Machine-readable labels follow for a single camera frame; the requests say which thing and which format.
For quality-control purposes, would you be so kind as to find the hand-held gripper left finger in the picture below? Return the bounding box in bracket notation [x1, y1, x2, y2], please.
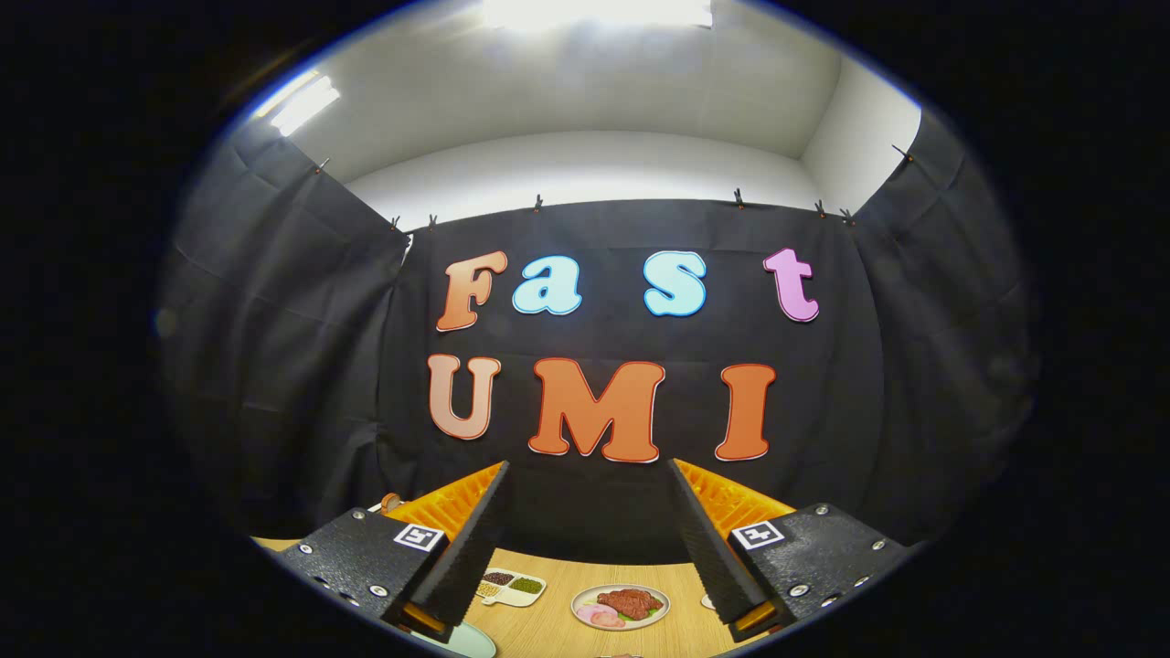
[274, 460, 511, 645]

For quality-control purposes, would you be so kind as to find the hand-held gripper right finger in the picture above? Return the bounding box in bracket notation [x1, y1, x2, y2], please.
[667, 457, 915, 645]

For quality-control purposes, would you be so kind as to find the white divided tray with beans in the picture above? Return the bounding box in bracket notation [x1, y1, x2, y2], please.
[475, 568, 548, 608]

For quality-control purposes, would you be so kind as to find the beige plate with food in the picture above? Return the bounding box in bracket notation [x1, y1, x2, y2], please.
[570, 584, 671, 631]

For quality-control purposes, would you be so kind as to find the light green plate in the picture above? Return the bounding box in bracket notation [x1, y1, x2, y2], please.
[437, 621, 497, 658]

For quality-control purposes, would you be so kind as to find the brown steak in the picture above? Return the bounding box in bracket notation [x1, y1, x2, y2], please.
[597, 589, 663, 618]

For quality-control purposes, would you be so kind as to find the narrow ceiling light strip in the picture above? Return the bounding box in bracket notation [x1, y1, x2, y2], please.
[251, 71, 341, 138]

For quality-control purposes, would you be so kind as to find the wide ceiling light panel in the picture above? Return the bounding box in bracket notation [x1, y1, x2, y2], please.
[483, 0, 714, 30]

